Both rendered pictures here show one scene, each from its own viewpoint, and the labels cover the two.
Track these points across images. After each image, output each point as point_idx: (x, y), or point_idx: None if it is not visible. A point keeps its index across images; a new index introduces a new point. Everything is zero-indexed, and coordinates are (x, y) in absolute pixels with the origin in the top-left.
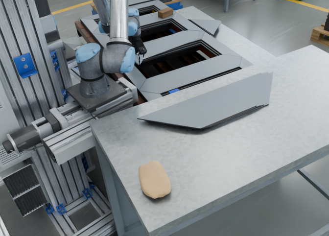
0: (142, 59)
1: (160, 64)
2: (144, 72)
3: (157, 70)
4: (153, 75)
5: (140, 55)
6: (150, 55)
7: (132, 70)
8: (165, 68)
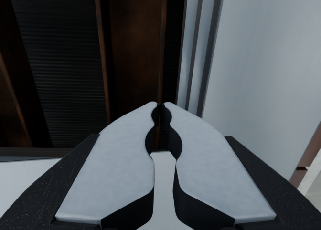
0: (118, 121)
1: (23, 145)
2: (111, 115)
3: (45, 121)
4: (70, 139)
5: (125, 168)
6: (15, 178)
7: (280, 36)
8: (8, 117)
